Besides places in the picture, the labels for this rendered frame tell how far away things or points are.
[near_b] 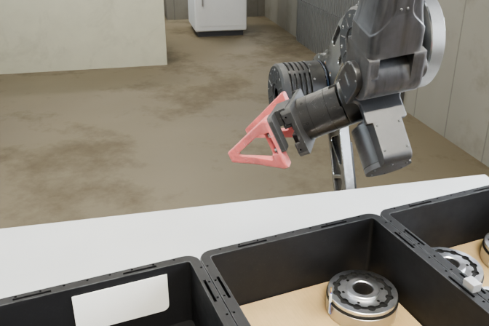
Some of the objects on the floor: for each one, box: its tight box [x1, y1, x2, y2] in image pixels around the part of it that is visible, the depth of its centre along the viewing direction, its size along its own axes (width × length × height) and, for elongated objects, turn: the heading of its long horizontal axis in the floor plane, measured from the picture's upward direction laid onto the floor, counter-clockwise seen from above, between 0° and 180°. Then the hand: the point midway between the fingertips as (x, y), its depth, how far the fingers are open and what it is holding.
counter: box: [0, 0, 169, 74], centre depth 521 cm, size 68×210×72 cm, turn 103°
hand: (244, 142), depth 73 cm, fingers open, 9 cm apart
